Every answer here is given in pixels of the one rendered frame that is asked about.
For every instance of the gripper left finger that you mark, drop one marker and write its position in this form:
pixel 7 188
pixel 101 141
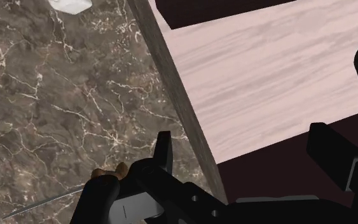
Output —
pixel 154 186

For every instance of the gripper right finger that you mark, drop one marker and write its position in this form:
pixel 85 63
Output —
pixel 330 152

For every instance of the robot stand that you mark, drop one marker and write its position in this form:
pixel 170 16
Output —
pixel 216 11

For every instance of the white dish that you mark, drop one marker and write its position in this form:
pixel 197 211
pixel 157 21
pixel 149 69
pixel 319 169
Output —
pixel 70 5

